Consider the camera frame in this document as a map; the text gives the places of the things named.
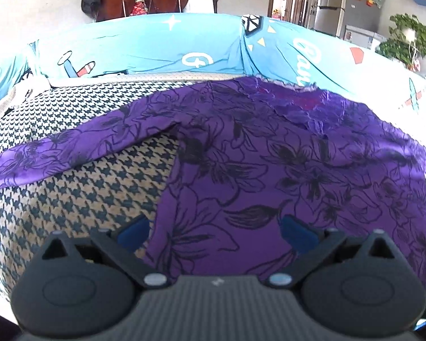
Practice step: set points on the houndstooth sofa seat cover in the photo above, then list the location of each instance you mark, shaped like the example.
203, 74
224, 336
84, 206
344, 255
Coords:
92, 184

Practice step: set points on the red floral cloth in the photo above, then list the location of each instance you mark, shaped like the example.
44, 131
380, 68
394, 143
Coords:
138, 9

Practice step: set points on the purple floral garment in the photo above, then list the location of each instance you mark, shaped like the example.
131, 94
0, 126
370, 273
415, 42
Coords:
252, 170

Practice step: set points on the white chest freezer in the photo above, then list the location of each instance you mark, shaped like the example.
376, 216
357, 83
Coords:
362, 37

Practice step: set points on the blue printed sofa backrest cover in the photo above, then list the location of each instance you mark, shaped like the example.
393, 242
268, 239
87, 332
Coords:
145, 49

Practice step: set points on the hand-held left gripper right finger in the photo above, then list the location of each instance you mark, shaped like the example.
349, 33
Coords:
298, 236

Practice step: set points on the silver refrigerator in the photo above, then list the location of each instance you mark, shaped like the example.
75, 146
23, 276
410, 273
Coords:
326, 3

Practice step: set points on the dark wooden chair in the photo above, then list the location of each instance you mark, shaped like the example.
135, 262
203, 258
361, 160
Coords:
216, 1

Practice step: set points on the white-clothed dining table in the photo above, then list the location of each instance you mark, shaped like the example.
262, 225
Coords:
200, 1

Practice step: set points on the leafy potted plant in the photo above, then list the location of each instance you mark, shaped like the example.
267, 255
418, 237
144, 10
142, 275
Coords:
404, 42

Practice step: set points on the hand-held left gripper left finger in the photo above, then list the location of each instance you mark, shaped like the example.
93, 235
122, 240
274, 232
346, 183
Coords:
133, 231

